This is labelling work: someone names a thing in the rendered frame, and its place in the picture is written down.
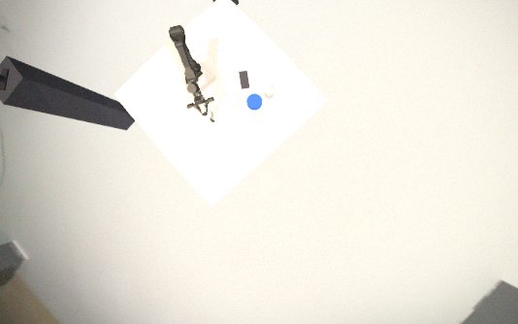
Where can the blue short cylinder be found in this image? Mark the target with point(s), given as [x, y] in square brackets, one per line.
[254, 102]

